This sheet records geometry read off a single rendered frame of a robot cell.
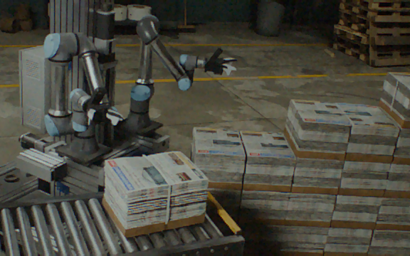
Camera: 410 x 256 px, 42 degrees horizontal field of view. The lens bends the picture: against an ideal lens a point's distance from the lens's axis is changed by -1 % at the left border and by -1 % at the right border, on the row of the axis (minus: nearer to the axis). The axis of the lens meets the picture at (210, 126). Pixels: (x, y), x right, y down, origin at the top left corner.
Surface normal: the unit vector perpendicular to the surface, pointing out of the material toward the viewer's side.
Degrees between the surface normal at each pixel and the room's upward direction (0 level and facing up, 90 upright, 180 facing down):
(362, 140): 90
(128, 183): 2
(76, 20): 90
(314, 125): 90
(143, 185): 0
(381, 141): 90
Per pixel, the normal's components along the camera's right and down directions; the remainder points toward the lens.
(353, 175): 0.08, 0.38
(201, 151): 0.07, -0.91
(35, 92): -0.49, 0.28
